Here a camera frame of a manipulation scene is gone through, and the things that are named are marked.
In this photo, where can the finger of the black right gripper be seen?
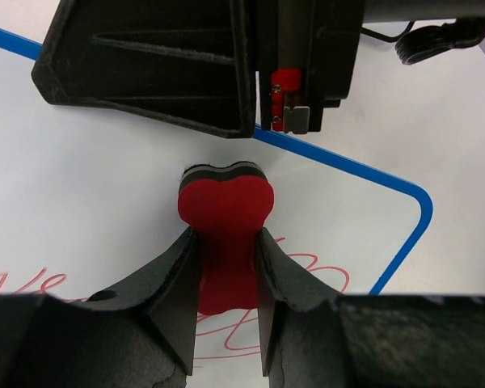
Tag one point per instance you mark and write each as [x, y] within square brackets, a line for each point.
[187, 63]

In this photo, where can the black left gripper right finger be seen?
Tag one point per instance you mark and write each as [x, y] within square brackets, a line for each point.
[314, 336]

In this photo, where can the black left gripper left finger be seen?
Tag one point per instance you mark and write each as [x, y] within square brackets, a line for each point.
[139, 332]

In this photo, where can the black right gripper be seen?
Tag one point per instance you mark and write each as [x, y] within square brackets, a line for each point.
[306, 52]

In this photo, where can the red heart-shaped eraser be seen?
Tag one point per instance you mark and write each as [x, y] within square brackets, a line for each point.
[227, 207]

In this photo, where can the blue-framed whiteboard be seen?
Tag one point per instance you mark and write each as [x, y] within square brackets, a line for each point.
[88, 196]

